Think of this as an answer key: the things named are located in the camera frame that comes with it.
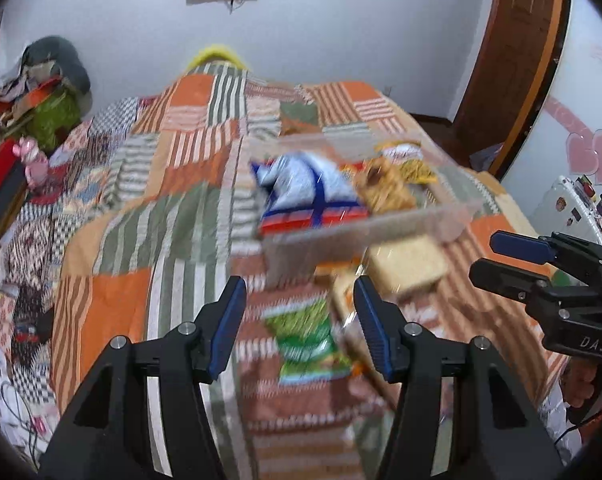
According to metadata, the golden pastry packet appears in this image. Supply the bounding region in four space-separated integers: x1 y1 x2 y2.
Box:
353 157 418 214

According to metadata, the red box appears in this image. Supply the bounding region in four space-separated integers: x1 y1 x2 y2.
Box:
0 140 30 227

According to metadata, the yellow foam tube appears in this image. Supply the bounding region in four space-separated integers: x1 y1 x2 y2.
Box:
186 44 252 72

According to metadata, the clear plastic container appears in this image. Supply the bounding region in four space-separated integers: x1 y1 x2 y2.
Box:
248 130 484 282

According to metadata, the dark cloth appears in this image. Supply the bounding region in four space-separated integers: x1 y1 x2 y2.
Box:
468 142 504 172

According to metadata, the person's right hand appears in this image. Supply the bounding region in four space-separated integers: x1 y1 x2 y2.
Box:
562 359 600 409

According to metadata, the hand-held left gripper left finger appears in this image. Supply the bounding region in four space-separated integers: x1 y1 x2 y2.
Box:
38 276 248 480

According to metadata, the orange striped patchwork blanket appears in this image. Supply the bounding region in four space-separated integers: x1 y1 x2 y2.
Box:
51 60 582 480

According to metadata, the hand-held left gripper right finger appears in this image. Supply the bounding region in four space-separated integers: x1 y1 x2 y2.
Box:
353 275 574 480

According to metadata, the clear yellow snack packet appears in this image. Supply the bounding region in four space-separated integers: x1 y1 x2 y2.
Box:
398 157 440 185

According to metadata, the pale yellow cake packet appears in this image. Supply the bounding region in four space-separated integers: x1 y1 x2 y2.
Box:
368 235 450 294

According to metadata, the brown wooden door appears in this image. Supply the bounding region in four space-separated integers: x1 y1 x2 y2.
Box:
452 0 572 177

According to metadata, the checkered patterned blanket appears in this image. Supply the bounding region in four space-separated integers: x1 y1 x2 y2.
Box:
0 97 149 461

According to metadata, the green snack packet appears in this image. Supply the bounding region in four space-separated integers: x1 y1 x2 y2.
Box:
263 300 354 387

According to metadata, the grey plush pillow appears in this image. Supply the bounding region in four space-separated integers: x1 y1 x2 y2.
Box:
21 36 92 96

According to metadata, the green patterned bag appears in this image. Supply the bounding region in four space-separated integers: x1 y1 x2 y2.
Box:
30 90 82 149

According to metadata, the pink wall decal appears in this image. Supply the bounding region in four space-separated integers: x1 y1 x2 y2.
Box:
545 94 602 187

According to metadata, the pile of clothes and boxes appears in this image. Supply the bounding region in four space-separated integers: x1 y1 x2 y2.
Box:
0 60 66 127

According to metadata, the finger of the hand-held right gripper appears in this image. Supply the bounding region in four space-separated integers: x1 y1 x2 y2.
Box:
468 257 552 307
490 230 556 266

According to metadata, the white appliance with stickers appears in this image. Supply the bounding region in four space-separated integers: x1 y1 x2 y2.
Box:
526 175 602 252

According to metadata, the blue and white snack bag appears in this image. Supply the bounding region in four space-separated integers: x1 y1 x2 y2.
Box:
250 152 370 237

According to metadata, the pink plush toy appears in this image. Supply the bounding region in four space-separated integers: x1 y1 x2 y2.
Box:
12 137 50 191

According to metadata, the clear bread packet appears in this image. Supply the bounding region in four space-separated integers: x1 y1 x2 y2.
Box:
330 274 378 377

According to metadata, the white and yellow small packet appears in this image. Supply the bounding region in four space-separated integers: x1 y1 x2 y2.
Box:
375 141 422 164

